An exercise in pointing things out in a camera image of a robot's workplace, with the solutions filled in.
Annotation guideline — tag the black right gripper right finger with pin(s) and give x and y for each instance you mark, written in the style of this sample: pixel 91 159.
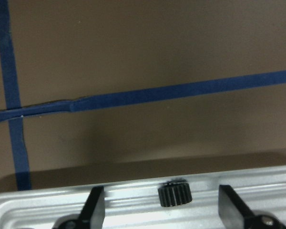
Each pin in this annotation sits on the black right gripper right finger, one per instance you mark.
pixel 233 211

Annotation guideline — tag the silver ribbed metal tray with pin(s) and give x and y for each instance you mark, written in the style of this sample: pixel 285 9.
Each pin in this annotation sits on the silver ribbed metal tray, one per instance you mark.
pixel 135 204

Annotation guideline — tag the black small gear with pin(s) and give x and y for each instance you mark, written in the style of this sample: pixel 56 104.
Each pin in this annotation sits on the black small gear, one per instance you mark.
pixel 174 194

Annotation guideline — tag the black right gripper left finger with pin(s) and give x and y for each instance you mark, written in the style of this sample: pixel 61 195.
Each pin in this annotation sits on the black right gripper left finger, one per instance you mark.
pixel 93 212

